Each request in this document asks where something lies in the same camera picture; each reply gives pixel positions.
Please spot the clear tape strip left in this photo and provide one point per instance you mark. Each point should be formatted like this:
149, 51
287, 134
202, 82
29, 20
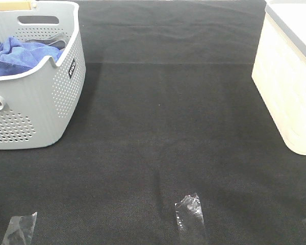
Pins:
20, 230

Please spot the grey perforated laundry basket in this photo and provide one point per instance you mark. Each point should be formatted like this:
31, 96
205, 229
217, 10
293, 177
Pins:
36, 106

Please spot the clear tape strip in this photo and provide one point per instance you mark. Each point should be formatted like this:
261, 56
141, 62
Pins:
20, 230
190, 221

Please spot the blue microfibre towel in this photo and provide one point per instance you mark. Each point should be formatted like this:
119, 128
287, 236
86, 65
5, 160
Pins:
17, 57

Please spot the wooden board behind basket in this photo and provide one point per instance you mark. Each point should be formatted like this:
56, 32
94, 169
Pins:
15, 5

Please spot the clear tape strip centre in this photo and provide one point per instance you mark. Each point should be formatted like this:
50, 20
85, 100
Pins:
190, 221

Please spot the grey towel in basket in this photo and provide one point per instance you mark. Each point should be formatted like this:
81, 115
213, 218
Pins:
57, 43

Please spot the black table cloth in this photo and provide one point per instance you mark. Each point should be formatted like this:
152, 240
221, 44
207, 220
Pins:
168, 109

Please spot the cream plastic basket grey rim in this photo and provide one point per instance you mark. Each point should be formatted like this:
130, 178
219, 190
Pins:
279, 70

